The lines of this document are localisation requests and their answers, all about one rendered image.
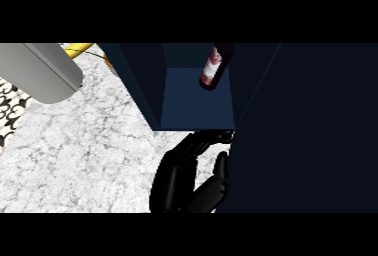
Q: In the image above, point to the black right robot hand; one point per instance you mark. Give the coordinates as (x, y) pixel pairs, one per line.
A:
(174, 176)

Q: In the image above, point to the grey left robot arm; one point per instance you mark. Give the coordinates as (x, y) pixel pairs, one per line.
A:
(41, 71)

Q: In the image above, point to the dark blue cabinet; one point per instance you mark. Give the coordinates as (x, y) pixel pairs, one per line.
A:
(193, 100)

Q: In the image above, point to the dark blue cabinet door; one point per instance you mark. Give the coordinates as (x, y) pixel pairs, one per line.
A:
(304, 133)

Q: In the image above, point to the black and white patterned mat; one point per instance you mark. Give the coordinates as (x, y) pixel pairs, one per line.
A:
(9, 110)

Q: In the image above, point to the yellow object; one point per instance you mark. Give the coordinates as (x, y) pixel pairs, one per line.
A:
(78, 49)

